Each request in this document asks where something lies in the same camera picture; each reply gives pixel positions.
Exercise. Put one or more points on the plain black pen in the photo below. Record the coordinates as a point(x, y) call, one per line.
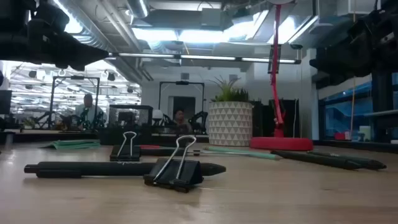
point(367, 162)
point(311, 158)

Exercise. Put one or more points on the small red box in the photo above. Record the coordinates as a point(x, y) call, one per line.
point(339, 136)

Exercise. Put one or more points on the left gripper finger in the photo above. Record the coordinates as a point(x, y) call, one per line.
point(84, 53)

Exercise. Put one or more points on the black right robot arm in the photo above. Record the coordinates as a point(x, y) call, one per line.
point(391, 31)

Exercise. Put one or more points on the red desk lamp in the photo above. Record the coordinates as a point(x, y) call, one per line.
point(280, 143)

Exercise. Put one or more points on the black mesh desk organizer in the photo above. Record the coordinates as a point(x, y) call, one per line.
point(130, 115)

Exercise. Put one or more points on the black pen with white print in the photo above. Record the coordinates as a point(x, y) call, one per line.
point(93, 168)

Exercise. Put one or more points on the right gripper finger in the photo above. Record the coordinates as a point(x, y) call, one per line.
point(329, 65)

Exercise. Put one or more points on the person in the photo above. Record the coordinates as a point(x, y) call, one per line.
point(88, 109)
point(180, 119)

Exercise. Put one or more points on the teal pencil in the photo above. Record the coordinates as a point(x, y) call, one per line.
point(248, 153)

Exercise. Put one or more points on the black binder clip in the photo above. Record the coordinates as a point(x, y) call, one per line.
point(124, 154)
point(177, 177)

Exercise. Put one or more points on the black cabinet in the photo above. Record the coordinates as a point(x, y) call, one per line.
point(290, 118)

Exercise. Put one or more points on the black upright pole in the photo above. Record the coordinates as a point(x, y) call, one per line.
point(382, 105)

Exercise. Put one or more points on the potted plant in patterned pot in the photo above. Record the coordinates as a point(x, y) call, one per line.
point(230, 124)

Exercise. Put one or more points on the teal sticky note pad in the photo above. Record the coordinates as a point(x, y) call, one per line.
point(74, 144)

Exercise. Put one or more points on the black background rig frame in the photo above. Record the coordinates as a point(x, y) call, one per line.
point(76, 77)
point(182, 83)

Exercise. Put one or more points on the long LED light bar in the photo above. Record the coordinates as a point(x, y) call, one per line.
point(205, 57)

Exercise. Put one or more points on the white globe lamp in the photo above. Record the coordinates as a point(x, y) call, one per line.
point(157, 114)

